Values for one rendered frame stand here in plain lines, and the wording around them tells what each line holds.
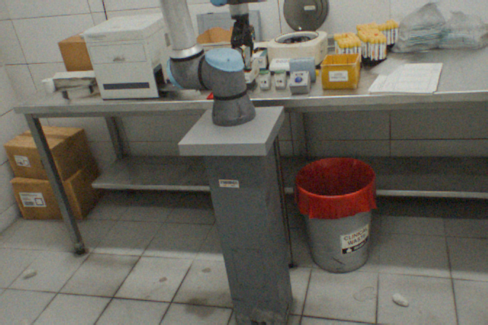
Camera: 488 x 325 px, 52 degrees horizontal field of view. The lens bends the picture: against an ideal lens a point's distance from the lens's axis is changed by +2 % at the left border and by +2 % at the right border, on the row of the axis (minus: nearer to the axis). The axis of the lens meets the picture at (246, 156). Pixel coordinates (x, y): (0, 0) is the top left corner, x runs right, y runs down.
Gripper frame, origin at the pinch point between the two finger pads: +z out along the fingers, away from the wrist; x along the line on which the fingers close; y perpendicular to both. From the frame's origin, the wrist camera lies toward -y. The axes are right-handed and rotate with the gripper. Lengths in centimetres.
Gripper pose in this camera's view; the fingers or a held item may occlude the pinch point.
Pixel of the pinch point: (245, 65)
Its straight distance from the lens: 204.2
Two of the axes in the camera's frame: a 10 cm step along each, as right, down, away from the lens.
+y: 2.8, -4.8, 8.3
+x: -9.5, -0.1, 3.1
